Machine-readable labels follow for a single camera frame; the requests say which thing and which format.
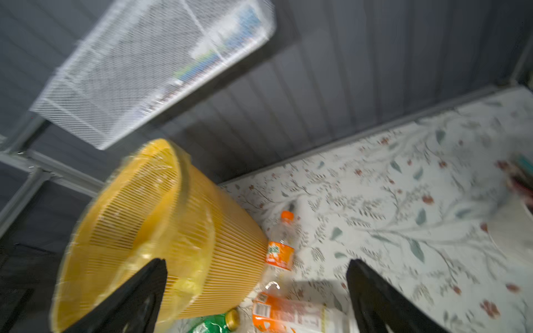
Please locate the green plastic bottle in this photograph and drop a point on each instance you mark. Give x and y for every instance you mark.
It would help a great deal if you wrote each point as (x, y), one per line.
(220, 323)

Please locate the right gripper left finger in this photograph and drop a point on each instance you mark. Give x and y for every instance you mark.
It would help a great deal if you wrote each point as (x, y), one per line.
(134, 307)

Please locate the yellow slatted waste bin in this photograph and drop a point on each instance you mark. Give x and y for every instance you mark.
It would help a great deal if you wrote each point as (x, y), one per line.
(158, 205)

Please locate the orange white label bottle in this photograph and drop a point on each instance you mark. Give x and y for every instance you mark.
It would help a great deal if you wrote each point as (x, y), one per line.
(273, 314)

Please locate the floral table mat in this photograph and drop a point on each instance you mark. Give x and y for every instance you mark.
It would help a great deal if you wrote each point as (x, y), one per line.
(414, 203)

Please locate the small orange soda bottle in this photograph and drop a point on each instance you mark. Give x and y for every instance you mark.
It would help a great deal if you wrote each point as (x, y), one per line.
(279, 259)

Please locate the white pen holder cup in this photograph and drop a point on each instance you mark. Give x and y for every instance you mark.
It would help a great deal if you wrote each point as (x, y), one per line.
(510, 228)

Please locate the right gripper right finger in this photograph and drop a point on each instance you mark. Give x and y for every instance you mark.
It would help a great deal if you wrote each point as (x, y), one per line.
(379, 307)

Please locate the white wire mesh basket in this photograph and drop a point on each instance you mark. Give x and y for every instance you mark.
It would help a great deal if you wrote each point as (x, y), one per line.
(144, 56)

